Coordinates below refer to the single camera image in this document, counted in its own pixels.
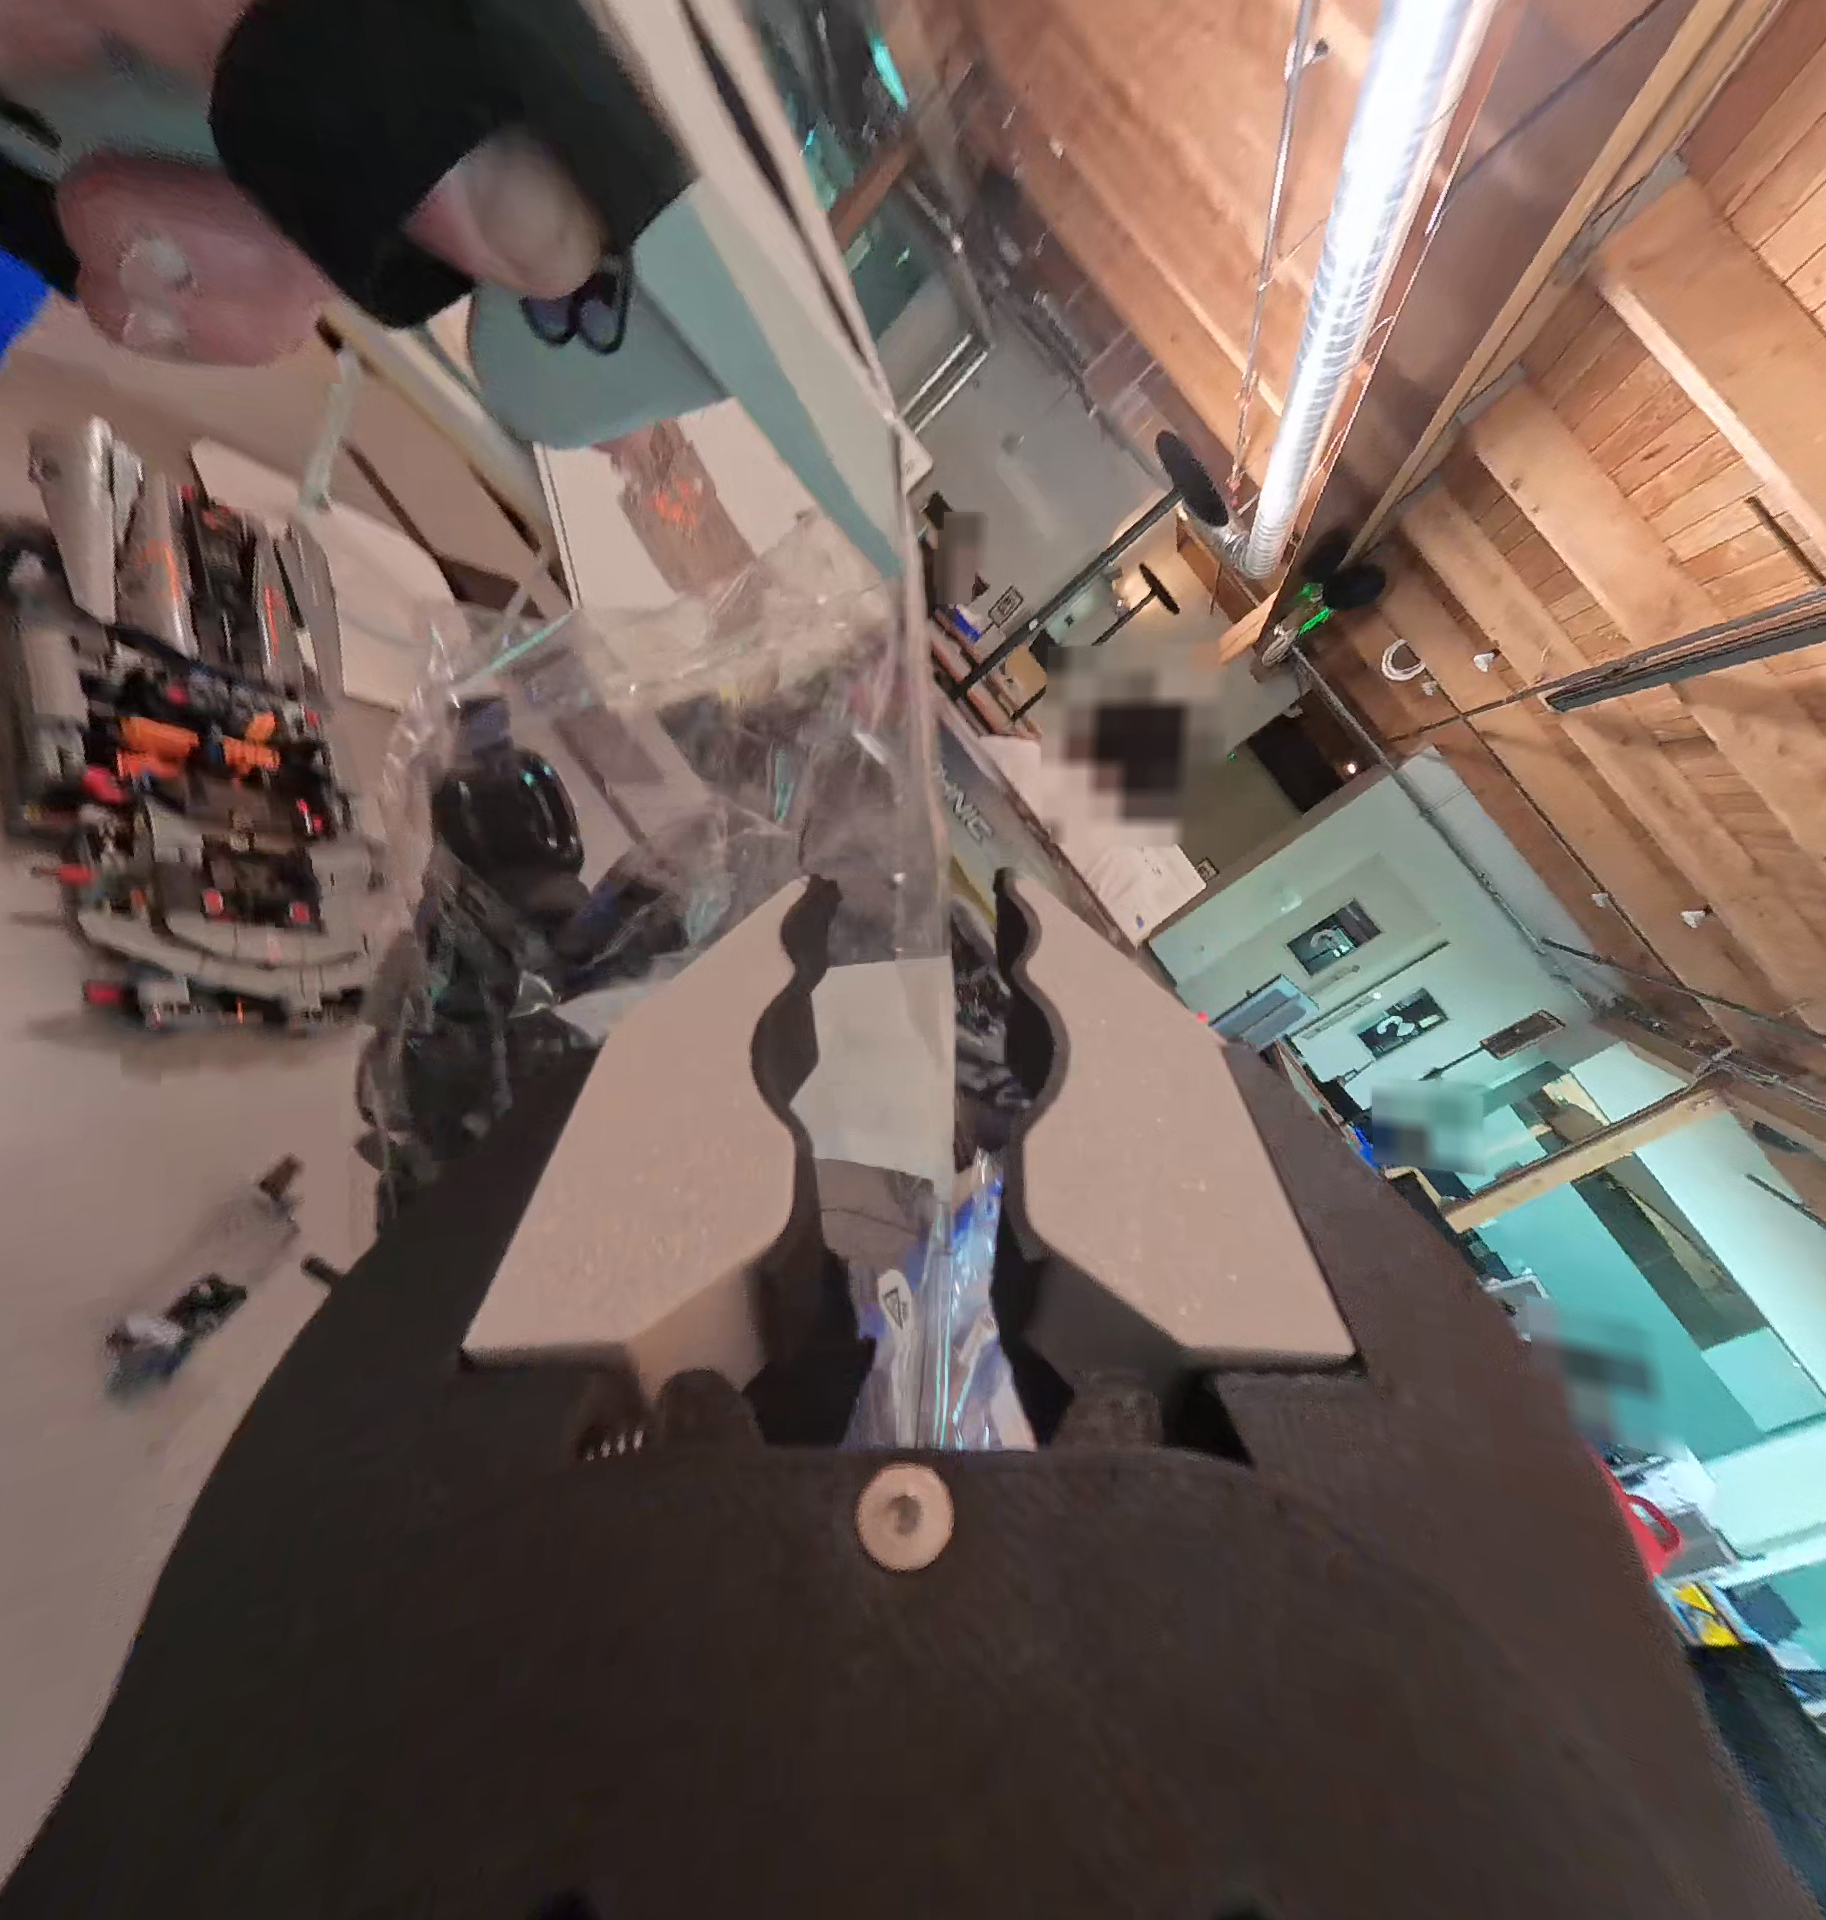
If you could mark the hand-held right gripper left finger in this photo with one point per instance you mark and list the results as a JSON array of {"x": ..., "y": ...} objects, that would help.
[{"x": 628, "y": 1201}]

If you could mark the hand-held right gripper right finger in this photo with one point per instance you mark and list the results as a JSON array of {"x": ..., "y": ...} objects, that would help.
[{"x": 1184, "y": 1201}]

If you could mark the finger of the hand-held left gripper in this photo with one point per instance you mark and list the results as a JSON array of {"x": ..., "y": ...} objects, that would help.
[{"x": 794, "y": 375}]

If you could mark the large clear plastic parts bag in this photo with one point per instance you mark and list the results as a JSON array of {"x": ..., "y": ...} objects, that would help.
[{"x": 508, "y": 825}]

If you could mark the person's left hand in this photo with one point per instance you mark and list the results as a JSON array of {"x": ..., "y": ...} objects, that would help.
[{"x": 178, "y": 255}]

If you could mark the small black double connector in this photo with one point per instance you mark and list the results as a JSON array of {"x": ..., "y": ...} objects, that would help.
[{"x": 178, "y": 1323}]

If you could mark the grey toy brick car model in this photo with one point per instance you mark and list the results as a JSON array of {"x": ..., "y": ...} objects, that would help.
[{"x": 178, "y": 780}]

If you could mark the silver ceiling duct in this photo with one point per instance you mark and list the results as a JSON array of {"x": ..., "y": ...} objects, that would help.
[{"x": 1364, "y": 270}]

